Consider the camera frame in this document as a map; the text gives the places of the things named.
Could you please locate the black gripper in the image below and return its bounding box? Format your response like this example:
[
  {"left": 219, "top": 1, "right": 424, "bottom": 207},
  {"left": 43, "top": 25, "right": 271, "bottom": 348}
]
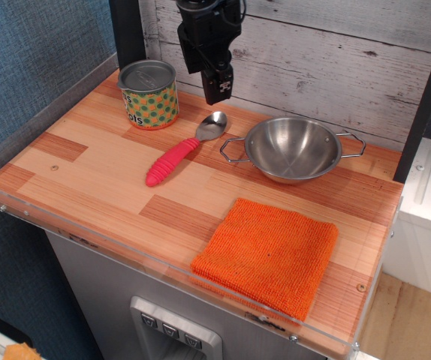
[{"left": 176, "top": 1, "right": 243, "bottom": 105}]

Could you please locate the peas and carrots can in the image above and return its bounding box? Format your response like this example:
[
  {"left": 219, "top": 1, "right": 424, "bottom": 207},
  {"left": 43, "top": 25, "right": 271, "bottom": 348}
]
[{"left": 117, "top": 59, "right": 179, "bottom": 131}]

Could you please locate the orange knitted cloth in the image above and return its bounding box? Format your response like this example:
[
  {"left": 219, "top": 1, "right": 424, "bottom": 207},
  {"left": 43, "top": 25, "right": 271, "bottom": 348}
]
[{"left": 191, "top": 198, "right": 339, "bottom": 321}]

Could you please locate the grey toy fridge cabinet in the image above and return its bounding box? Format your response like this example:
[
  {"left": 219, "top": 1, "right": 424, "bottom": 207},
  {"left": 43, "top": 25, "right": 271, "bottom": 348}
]
[{"left": 47, "top": 232, "right": 323, "bottom": 359}]

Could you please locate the silver dispenser button panel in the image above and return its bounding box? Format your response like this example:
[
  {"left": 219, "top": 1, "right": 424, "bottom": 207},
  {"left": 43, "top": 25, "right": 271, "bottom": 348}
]
[{"left": 130, "top": 296, "right": 223, "bottom": 359}]

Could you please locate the white toy sink unit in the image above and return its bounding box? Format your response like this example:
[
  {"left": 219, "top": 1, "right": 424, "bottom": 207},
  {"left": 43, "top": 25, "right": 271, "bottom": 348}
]
[{"left": 382, "top": 139, "right": 431, "bottom": 293}]

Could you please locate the orange object bottom left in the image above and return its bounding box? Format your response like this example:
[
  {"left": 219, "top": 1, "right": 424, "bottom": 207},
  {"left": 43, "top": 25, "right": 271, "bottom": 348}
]
[{"left": 2, "top": 343, "right": 42, "bottom": 360}]

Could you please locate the pink handled metal spoon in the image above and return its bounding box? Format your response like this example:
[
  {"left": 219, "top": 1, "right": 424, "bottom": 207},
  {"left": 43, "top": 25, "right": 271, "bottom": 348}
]
[{"left": 145, "top": 111, "right": 228, "bottom": 187}]

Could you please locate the steel two-handled bowl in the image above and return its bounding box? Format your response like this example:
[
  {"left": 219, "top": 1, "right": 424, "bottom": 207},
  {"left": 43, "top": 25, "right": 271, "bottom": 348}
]
[{"left": 220, "top": 116, "right": 366, "bottom": 185}]

